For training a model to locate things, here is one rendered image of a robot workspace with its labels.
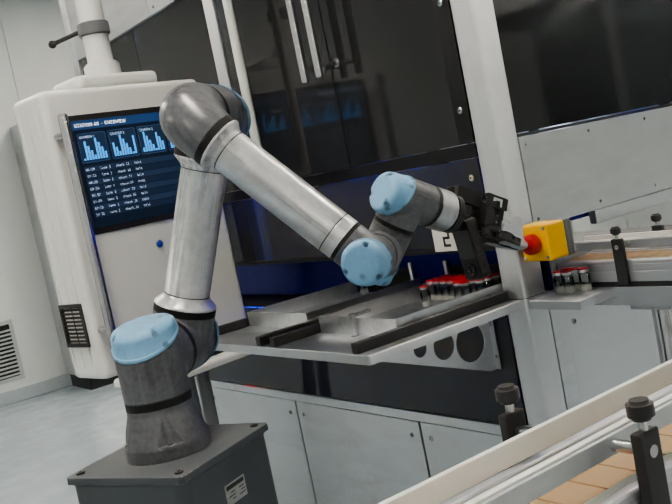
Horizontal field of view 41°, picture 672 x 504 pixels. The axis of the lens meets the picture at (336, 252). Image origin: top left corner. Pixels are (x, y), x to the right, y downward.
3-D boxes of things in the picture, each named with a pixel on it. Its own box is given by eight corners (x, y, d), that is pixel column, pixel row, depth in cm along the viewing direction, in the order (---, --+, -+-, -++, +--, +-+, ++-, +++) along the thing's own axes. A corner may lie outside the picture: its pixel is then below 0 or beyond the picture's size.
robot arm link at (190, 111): (161, 64, 142) (405, 251, 138) (187, 68, 153) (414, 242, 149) (123, 123, 145) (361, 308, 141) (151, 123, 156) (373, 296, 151)
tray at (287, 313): (357, 292, 238) (354, 280, 238) (421, 292, 217) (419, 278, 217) (249, 326, 219) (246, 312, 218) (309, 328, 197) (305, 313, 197)
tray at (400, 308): (438, 294, 209) (435, 279, 209) (520, 293, 188) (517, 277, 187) (321, 332, 190) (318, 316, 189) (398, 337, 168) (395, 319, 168)
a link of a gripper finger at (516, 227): (541, 221, 171) (508, 209, 165) (537, 251, 170) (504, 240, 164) (529, 222, 173) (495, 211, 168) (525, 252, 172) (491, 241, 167)
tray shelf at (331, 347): (347, 299, 242) (346, 293, 242) (547, 299, 186) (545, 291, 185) (192, 348, 215) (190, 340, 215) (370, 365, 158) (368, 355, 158)
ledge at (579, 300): (573, 292, 187) (572, 284, 187) (625, 292, 177) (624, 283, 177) (529, 309, 179) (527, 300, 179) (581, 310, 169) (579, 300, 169)
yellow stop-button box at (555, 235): (547, 254, 181) (541, 219, 180) (575, 253, 175) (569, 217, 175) (522, 262, 177) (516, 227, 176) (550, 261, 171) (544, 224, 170)
